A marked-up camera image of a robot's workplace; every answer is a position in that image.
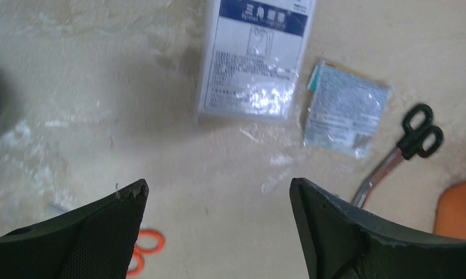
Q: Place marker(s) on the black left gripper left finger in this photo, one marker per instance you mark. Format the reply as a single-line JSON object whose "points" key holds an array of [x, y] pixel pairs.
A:
{"points": [[93, 241]]}

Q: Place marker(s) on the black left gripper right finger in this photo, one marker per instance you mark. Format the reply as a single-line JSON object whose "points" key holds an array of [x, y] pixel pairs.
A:
{"points": [[340, 240]]}

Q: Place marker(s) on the orange handled scissors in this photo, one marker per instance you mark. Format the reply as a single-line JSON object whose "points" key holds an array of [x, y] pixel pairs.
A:
{"points": [[139, 252]]}

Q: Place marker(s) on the small gauze pad packet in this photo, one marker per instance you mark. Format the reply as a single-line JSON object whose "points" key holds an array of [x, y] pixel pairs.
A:
{"points": [[345, 110]]}

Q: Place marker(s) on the white triangular bandage pack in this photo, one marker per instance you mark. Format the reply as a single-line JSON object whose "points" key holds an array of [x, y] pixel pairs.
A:
{"points": [[252, 57]]}

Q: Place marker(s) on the orange medicine kit box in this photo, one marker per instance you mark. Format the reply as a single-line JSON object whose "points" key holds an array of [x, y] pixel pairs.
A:
{"points": [[450, 220]]}

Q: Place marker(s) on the black handled bandage scissors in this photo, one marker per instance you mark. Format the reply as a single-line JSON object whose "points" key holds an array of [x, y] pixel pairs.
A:
{"points": [[421, 137]]}

